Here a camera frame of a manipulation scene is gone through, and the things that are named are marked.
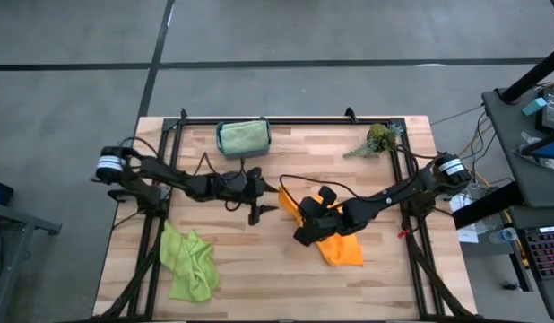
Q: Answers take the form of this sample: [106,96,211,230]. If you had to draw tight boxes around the small green succulent plant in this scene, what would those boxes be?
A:
[342,122,404,159]

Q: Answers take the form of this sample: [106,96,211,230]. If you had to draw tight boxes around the sage green microfiber towel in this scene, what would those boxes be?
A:
[219,119,270,155]

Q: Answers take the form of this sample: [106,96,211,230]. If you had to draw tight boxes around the backlit black keyboard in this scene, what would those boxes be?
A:
[523,225,554,282]

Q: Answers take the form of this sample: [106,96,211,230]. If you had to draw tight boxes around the lime green microfiber towel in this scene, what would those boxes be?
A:
[159,219,220,304]

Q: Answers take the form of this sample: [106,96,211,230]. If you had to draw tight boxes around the grey metal table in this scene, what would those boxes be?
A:
[0,201,63,323]

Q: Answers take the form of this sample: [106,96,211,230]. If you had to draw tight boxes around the white paper sheet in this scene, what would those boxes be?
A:
[449,192,480,244]

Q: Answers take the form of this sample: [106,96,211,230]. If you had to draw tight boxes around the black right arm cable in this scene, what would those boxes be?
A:
[279,173,363,201]

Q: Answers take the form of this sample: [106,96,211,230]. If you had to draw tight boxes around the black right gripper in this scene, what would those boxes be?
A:
[294,196,357,247]

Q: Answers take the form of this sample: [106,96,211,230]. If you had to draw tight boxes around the black diagonal pole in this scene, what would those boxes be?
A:
[500,42,554,105]

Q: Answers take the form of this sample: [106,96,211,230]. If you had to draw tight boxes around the dark grey side desk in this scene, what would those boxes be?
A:
[451,87,554,322]

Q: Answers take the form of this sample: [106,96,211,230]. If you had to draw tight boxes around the small teal box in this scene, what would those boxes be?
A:
[522,97,549,118]

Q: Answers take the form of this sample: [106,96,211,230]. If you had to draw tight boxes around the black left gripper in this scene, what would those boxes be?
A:
[200,168,279,214]

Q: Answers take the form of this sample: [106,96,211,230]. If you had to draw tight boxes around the blue-grey plastic bin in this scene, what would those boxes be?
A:
[215,117,273,161]

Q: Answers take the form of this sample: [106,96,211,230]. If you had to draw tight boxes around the orange microfiber towel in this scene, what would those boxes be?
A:
[278,186,365,268]

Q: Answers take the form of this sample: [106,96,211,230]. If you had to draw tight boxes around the clear plastic bottle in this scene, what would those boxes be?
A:
[489,227,521,246]

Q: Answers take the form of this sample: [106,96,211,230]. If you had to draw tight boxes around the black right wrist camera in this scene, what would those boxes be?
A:
[318,185,339,208]

